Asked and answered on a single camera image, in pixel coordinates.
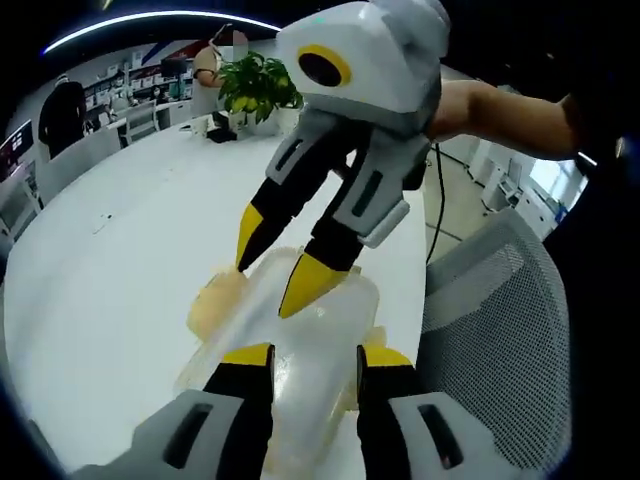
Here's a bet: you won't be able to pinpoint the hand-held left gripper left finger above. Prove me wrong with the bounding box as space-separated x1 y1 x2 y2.
69 343 277 480

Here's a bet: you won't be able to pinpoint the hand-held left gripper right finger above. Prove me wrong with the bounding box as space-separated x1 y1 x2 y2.
355 344 512 480

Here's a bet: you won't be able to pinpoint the green potted plant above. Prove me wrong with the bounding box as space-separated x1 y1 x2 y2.
216 50 306 136

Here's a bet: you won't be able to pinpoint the grey mesh office chair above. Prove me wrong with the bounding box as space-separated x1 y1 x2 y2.
418 206 577 452

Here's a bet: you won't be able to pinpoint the white office chair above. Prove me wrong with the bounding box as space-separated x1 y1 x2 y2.
123 99 159 147
0 159 45 237
36 127 122 202

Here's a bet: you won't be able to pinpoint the background storage shelves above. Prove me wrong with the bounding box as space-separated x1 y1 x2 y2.
82 37 201 109

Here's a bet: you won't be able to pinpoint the curved ceiling light strip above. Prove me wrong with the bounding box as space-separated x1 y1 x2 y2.
43 9 282 54

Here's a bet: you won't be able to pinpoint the person's dark clothing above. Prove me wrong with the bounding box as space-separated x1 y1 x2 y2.
542 59 640 281

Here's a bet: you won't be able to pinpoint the monitor with red picture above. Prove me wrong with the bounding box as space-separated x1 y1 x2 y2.
0 118 34 182

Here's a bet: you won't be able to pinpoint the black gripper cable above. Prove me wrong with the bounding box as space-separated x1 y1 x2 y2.
424 141 448 264

